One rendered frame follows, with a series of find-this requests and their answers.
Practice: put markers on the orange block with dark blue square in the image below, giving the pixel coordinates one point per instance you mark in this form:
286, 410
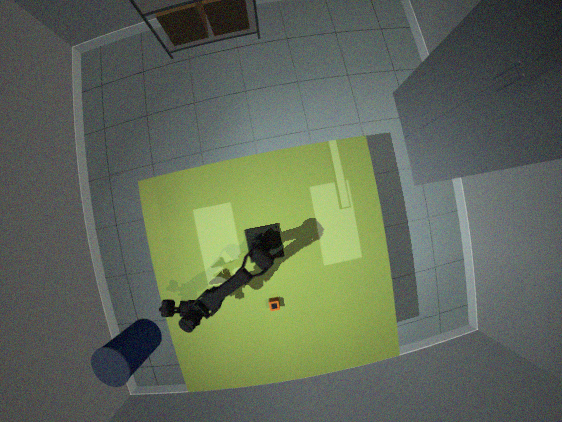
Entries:
274, 304

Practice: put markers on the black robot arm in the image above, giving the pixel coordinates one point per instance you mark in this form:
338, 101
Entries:
211, 299

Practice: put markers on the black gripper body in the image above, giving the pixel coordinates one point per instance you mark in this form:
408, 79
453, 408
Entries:
168, 307

